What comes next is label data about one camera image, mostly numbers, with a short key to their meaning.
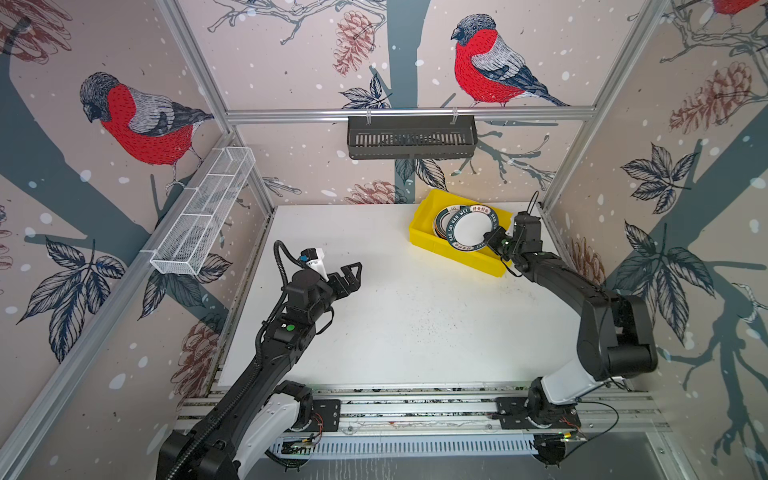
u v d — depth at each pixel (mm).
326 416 734
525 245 713
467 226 992
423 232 1043
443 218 1084
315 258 709
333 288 698
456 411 757
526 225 699
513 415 729
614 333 454
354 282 709
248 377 471
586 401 643
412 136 1045
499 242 815
